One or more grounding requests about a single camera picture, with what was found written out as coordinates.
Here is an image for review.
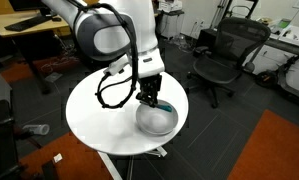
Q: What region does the black kick scooter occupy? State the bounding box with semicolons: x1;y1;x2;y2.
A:
253;49;299;101

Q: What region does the white device box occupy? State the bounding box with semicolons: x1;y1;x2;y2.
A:
157;0;184;14

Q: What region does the black flat keyboard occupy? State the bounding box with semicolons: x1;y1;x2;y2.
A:
3;14;53;33

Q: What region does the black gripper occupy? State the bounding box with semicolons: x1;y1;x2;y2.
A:
135;73;163;108

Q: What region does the light wooden desk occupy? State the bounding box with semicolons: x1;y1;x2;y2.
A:
0;9;72;95

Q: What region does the teal and black marker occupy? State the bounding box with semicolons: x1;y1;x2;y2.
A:
152;103;174;113

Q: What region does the green desk item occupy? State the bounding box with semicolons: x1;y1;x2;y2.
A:
278;18;292;30

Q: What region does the small white paper scrap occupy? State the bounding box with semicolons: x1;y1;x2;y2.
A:
52;153;63;164

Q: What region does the clear plastic bottle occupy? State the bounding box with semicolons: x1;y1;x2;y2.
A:
22;123;51;136

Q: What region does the white round bowl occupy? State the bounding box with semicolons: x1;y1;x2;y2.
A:
135;99;179;137

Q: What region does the black computer tower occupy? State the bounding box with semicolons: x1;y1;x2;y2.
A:
200;28;223;51

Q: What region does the black computer monitor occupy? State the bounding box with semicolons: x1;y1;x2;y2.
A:
8;0;49;12

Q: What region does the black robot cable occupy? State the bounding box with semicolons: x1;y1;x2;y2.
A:
68;0;139;110

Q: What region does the white metal table base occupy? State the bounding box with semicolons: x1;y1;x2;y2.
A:
98;146;168;180

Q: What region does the black mesh office chair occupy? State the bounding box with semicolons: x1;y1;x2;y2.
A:
187;17;272;109

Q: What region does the white low cabinet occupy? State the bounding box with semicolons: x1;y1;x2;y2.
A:
161;10;186;39

